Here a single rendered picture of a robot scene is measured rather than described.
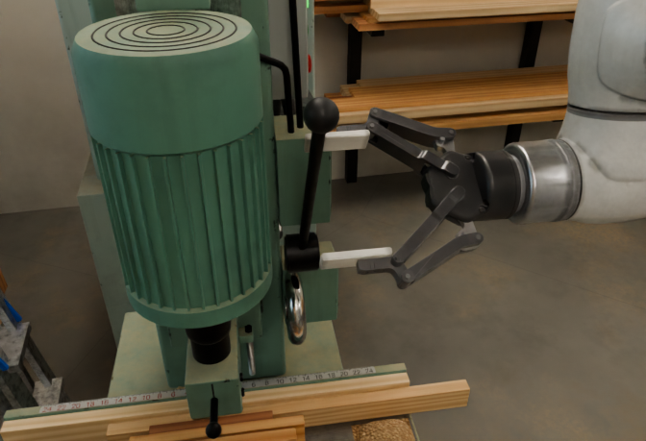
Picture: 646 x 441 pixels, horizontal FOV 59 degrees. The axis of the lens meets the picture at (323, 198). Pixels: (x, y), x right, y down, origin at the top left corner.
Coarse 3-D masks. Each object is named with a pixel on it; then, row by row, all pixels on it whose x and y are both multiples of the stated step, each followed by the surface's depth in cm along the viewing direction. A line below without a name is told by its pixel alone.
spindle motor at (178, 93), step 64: (128, 64) 48; (192, 64) 48; (256, 64) 55; (128, 128) 50; (192, 128) 51; (256, 128) 58; (128, 192) 55; (192, 192) 55; (256, 192) 60; (128, 256) 60; (192, 256) 58; (256, 256) 64; (192, 320) 62
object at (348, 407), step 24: (432, 384) 89; (456, 384) 89; (264, 408) 85; (288, 408) 85; (312, 408) 85; (336, 408) 86; (360, 408) 86; (384, 408) 87; (408, 408) 88; (432, 408) 89; (120, 432) 81; (144, 432) 82
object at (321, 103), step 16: (304, 112) 53; (320, 112) 52; (336, 112) 53; (320, 128) 53; (320, 144) 58; (320, 160) 61; (304, 208) 72; (304, 224) 76; (288, 240) 86; (304, 240) 82; (288, 256) 85; (304, 256) 85; (288, 272) 88
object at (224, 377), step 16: (192, 368) 75; (208, 368) 75; (224, 368) 75; (240, 368) 82; (192, 384) 73; (208, 384) 73; (224, 384) 74; (240, 384) 77; (192, 400) 74; (208, 400) 75; (224, 400) 75; (240, 400) 76; (192, 416) 76; (208, 416) 76
